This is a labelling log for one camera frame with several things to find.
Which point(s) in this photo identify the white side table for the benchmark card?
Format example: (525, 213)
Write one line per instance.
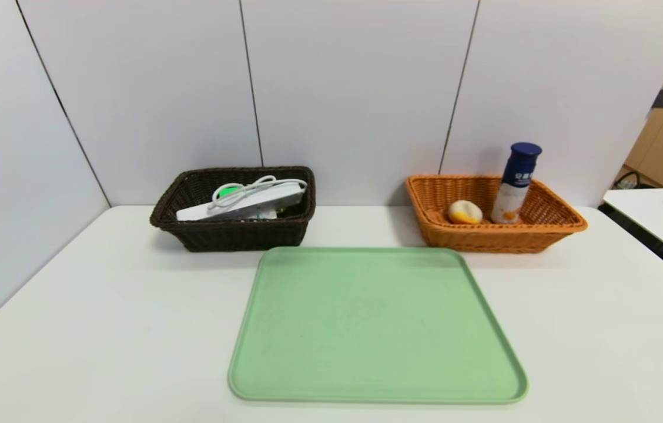
(655, 217)

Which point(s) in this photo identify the light green plastic tray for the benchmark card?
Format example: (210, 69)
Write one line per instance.
(367, 341)

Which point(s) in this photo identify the white tube with clear cap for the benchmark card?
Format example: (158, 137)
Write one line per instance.
(264, 215)

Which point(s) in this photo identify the green orange puzzle cube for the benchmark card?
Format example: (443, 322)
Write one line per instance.
(227, 191)

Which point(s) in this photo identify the orange topped bread bun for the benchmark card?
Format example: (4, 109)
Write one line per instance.
(464, 212)

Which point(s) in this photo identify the dark brown wicker basket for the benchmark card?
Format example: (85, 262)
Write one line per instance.
(231, 235)

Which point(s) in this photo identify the orange wicker basket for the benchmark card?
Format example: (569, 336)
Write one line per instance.
(543, 226)

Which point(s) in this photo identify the white bottle with blue cap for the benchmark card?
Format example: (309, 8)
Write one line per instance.
(512, 188)

